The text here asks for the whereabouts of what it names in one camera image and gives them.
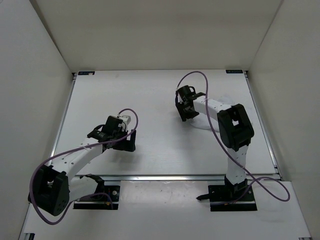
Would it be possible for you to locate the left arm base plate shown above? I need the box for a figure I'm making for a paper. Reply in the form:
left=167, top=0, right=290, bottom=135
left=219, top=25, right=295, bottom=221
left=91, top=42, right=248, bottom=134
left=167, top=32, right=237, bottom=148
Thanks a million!
left=73, top=181, right=121, bottom=211

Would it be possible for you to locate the blue corner label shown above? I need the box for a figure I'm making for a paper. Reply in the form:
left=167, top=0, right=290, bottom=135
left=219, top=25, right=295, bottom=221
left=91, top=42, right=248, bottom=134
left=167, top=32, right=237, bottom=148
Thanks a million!
left=225, top=69, right=243, bottom=74
left=77, top=71, right=95, bottom=76

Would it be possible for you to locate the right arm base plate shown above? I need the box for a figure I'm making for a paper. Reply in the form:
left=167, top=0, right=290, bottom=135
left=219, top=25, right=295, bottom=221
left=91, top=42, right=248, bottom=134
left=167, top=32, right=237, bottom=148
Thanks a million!
left=196, top=185, right=258, bottom=212

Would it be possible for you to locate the right blue corner label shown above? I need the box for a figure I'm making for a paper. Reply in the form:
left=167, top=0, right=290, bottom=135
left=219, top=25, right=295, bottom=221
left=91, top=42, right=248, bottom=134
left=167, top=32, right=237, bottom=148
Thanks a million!
left=225, top=69, right=243, bottom=74

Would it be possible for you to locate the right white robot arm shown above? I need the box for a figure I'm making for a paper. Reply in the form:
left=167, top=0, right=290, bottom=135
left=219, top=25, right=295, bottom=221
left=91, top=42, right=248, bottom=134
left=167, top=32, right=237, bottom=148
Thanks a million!
left=175, top=85, right=254, bottom=200

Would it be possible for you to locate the white skirt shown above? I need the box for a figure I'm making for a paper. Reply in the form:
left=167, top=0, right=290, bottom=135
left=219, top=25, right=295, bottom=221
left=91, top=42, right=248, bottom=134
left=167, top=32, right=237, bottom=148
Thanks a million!
left=189, top=94, right=236, bottom=131

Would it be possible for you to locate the left blue corner label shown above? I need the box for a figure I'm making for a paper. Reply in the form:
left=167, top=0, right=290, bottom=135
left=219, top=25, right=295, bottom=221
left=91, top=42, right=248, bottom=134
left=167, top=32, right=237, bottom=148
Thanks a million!
left=77, top=71, right=95, bottom=76

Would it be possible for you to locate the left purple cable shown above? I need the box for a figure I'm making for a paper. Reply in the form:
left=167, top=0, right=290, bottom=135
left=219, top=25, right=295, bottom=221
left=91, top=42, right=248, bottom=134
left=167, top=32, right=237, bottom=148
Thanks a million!
left=29, top=108, right=139, bottom=225

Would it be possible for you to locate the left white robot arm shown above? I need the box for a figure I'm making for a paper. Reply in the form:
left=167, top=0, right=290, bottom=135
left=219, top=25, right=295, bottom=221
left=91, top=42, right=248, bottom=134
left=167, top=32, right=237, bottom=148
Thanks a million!
left=28, top=115, right=137, bottom=217

